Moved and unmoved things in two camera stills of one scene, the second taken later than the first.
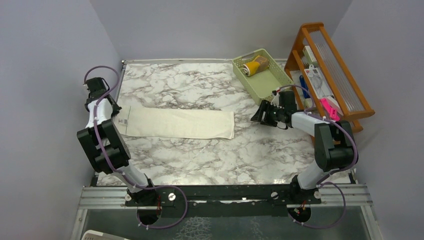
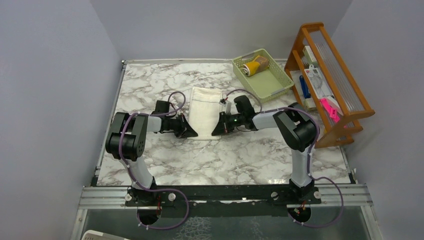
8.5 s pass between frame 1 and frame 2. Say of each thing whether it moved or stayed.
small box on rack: stayed
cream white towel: moved
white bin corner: stayed
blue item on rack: stayed
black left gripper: moved
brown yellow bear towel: stayed
